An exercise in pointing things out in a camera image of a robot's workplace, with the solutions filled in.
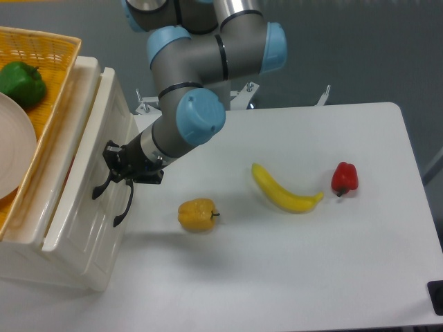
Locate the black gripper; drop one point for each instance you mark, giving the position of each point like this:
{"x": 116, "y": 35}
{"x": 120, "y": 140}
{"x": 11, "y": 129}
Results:
{"x": 135, "y": 165}

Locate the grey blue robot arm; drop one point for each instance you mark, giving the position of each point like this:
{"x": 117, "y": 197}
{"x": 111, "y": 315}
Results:
{"x": 192, "y": 45}

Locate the white drawer cabinet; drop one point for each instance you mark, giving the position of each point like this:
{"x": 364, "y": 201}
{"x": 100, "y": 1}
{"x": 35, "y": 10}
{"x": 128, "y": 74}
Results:
{"x": 22, "y": 256}

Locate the beige plate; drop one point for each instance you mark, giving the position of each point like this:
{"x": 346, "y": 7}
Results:
{"x": 18, "y": 145}

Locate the yellow bell pepper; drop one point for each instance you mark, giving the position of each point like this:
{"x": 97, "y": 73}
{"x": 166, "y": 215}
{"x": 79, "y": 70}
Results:
{"x": 198, "y": 215}

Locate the green bell pepper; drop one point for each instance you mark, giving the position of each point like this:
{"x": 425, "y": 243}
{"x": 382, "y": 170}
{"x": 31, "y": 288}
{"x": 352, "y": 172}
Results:
{"x": 22, "y": 83}

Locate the yellow woven basket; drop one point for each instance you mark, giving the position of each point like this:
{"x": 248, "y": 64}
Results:
{"x": 55, "y": 56}

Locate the yellow banana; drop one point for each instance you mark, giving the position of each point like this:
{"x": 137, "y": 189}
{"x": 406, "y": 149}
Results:
{"x": 282, "y": 198}

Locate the red bell pepper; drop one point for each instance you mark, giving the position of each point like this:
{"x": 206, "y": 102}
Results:
{"x": 344, "y": 179}

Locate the black corner object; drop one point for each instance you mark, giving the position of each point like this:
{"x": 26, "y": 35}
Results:
{"x": 435, "y": 290}

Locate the white metal mounting bracket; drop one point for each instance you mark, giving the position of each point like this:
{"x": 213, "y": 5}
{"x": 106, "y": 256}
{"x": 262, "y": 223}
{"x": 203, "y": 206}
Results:
{"x": 239, "y": 100}

